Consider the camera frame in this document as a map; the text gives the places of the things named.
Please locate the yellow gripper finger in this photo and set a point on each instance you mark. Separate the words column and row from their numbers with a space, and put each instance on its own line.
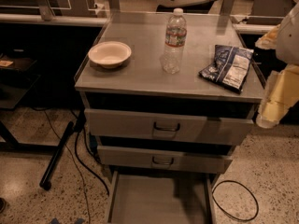
column 281, row 93
column 269, row 40

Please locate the clear plastic water bottle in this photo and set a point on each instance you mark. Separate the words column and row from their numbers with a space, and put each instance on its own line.
column 174, row 43

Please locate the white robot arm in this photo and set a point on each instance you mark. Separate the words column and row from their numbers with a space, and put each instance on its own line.
column 287, row 49

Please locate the top grey drawer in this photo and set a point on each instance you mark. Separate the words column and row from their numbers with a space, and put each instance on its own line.
column 179, row 128

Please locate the grey drawer cabinet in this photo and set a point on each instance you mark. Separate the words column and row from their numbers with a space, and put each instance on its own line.
column 141, row 85

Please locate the bottom open grey drawer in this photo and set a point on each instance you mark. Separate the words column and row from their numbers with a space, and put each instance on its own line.
column 148, row 197

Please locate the middle grey drawer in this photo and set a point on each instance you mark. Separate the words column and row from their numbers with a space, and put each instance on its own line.
column 161, row 159

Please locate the blue white chip bag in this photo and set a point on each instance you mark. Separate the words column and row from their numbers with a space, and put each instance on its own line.
column 230, row 67

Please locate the white bowl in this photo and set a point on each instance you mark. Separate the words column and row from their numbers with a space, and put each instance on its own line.
column 110, row 54

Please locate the black stand leg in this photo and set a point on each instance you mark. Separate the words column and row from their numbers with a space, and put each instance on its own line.
column 45, row 180

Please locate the dark side table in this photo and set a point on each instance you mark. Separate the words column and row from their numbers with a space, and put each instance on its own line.
column 16, row 77

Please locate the metal railing bar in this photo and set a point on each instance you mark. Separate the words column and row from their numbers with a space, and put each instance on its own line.
column 60, row 20

